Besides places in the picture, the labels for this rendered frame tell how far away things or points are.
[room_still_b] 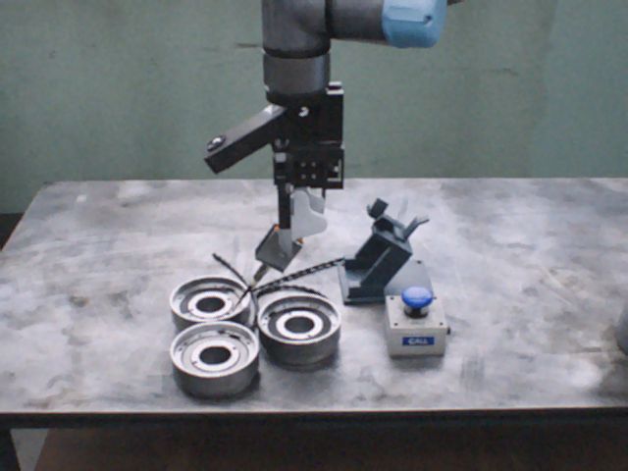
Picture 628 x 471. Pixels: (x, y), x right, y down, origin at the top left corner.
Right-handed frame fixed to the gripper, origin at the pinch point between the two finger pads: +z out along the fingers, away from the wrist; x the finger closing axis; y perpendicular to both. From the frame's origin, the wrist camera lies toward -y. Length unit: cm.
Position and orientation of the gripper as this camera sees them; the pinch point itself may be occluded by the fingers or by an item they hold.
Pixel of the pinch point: (283, 240)
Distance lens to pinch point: 101.1
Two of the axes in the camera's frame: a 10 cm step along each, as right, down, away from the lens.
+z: 0.0, 8.6, 5.1
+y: 10.0, -0.3, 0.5
